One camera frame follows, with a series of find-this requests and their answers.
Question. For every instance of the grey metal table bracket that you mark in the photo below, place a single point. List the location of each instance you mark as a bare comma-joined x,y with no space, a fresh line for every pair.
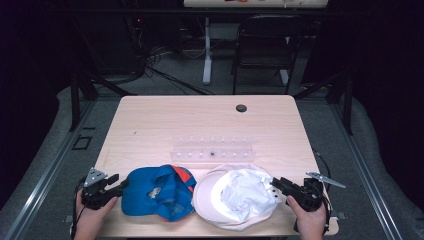
342,215

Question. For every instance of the person's right hand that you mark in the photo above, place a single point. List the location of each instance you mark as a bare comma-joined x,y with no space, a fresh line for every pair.
311,225

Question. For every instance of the white desk leg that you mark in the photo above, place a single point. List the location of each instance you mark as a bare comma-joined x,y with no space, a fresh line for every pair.
207,66

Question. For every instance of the short white desk foot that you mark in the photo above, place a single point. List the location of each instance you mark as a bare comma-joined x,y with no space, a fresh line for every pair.
284,77

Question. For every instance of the white cap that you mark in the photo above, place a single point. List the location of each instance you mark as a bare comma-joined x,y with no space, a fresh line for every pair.
240,196

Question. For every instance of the black metal stand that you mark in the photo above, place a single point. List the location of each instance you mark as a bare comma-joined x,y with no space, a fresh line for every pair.
348,106
75,100

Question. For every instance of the aluminium floor rail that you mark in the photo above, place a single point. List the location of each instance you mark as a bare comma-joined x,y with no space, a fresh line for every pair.
46,173
363,166

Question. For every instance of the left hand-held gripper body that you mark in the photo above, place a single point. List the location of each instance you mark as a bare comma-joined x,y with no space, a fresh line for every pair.
95,196

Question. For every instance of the blue and orange cap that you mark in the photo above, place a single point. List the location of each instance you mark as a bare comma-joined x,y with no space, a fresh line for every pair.
140,196

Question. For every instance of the black table grommet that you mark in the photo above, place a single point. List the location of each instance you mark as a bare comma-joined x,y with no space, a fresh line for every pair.
241,108

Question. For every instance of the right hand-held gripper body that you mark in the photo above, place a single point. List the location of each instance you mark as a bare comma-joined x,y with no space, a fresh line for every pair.
310,196

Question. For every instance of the person's left hand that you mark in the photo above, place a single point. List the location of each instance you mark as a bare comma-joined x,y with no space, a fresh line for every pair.
88,223

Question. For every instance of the clear acrylic rack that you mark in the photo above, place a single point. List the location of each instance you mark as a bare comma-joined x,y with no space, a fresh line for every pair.
213,154

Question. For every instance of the black folding chair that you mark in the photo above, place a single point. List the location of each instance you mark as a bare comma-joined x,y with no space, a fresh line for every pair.
266,50

